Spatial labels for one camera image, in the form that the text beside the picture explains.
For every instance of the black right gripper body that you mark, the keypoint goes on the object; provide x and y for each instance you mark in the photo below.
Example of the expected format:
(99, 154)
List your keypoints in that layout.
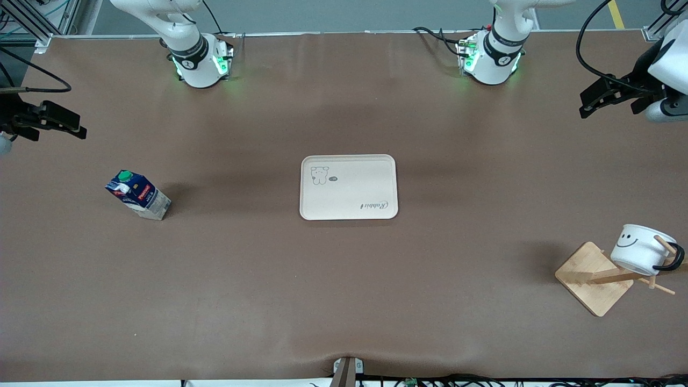
(9, 116)

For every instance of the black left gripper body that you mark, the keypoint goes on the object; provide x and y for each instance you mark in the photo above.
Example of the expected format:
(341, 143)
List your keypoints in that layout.
(640, 74)

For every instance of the blue milk carton green cap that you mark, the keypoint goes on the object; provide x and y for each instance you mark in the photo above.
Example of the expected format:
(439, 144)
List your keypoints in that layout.
(145, 200)

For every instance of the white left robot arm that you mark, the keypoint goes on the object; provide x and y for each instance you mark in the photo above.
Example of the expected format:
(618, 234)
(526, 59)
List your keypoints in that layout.
(497, 59)

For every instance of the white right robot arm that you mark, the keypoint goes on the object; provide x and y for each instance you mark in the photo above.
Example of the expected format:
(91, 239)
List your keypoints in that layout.
(193, 59)

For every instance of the wooden cup rack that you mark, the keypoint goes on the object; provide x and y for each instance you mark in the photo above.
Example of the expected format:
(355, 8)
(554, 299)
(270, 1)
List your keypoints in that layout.
(586, 271)

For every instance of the beige plastic tray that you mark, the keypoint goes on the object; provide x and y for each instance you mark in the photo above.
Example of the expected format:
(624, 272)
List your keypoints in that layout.
(349, 188)

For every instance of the aluminium frame profile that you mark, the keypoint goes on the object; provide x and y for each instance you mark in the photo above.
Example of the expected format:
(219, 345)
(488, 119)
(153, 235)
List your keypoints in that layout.
(658, 29)
(40, 24)

